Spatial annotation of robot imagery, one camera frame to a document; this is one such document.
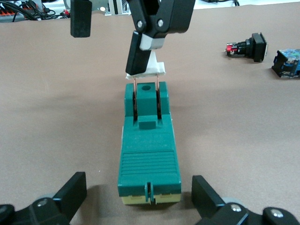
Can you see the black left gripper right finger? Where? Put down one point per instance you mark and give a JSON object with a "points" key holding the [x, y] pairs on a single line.
{"points": [[204, 199]]}

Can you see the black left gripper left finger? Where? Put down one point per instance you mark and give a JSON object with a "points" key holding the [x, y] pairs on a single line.
{"points": [[70, 199]]}

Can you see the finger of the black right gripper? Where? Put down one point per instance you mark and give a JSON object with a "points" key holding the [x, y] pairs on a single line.
{"points": [[137, 56], [80, 18]]}

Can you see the orange terminal strip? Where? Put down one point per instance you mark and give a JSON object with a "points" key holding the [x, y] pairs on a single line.
{"points": [[7, 12]]}

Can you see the brown table cover sheet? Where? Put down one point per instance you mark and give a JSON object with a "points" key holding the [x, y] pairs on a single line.
{"points": [[47, 93]]}

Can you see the black square pushbutton red terminals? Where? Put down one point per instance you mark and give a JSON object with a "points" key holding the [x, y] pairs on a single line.
{"points": [[256, 48]]}

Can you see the green pushbutton blue contact block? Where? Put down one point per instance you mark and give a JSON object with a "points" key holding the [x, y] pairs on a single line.
{"points": [[287, 63]]}

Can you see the silver metal bracket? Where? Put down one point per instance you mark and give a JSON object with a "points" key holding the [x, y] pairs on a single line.
{"points": [[105, 9]]}

